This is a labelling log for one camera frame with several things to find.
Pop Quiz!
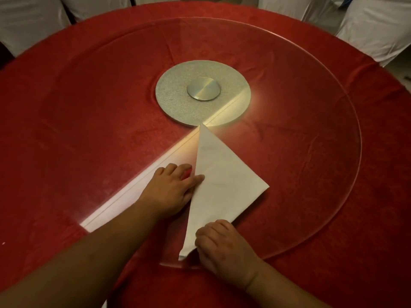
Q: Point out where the person's right forearm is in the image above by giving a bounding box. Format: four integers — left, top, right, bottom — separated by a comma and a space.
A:
245, 260, 332, 308

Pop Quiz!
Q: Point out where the person's right hand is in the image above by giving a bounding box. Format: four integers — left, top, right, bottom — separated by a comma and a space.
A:
195, 219, 264, 290

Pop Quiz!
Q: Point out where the white cloth napkin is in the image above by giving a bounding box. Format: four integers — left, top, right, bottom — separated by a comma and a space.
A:
179, 123, 270, 261

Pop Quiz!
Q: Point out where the person's left forearm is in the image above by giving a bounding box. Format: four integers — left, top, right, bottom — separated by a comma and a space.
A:
0, 201, 158, 308

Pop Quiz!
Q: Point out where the red tablecloth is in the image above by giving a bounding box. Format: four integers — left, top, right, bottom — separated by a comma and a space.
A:
0, 1, 411, 308

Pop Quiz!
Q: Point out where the round glass turntable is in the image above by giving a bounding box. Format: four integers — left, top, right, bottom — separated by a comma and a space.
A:
48, 17, 363, 270

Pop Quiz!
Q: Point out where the silver round turntable base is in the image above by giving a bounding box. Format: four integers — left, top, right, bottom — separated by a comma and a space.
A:
155, 60, 252, 127

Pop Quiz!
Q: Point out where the white covered chair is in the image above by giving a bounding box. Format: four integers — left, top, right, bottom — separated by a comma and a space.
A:
59, 0, 133, 22
0, 0, 71, 57
335, 0, 411, 67
258, 0, 347, 23

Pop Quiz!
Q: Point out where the round metal hub cap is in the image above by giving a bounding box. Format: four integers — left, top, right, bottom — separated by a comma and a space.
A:
186, 76, 222, 102

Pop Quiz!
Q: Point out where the person's left hand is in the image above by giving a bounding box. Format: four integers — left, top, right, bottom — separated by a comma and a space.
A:
137, 163, 205, 219

